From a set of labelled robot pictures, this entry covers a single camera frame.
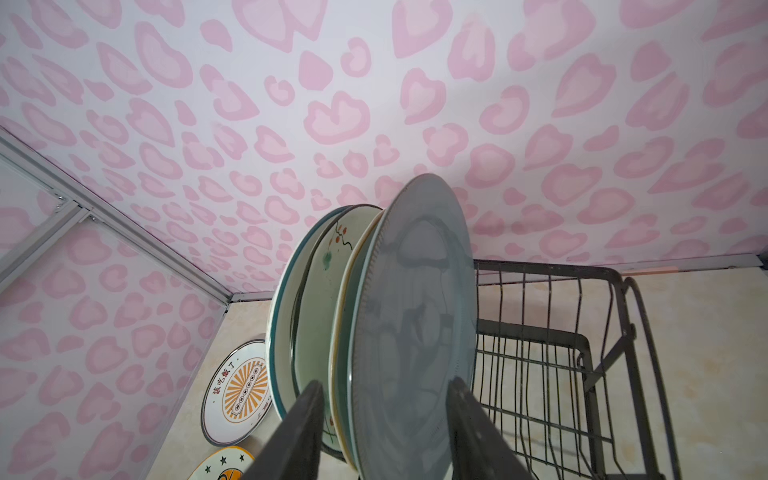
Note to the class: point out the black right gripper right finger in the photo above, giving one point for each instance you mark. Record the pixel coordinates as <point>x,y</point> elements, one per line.
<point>478,450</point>

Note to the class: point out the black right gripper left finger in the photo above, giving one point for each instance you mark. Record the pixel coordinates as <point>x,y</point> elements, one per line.
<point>293,451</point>

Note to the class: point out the white plate black stars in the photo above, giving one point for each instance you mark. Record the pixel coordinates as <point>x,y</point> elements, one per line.
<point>228,463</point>

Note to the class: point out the white plate dark rings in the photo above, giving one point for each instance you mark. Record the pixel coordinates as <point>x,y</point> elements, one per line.
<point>279,324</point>

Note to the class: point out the white plate orange sunburst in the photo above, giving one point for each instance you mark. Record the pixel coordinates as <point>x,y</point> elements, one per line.
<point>238,396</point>

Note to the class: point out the light blue flower plate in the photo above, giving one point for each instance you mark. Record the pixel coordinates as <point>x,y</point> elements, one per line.
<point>340,343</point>

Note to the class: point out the black wire dish rack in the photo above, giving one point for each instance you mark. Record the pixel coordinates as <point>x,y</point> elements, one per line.
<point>567,370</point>

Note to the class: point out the teal green round plate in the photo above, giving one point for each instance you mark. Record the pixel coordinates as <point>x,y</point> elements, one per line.
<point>413,331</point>

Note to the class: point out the white plate floral sprigs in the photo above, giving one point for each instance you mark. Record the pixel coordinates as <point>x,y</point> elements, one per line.
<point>314,308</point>

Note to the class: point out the diagonal aluminium frame bar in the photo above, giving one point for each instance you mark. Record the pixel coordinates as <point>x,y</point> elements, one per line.
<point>43,237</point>

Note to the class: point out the left corner aluminium post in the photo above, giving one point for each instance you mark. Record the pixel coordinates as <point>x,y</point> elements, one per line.
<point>41,169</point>

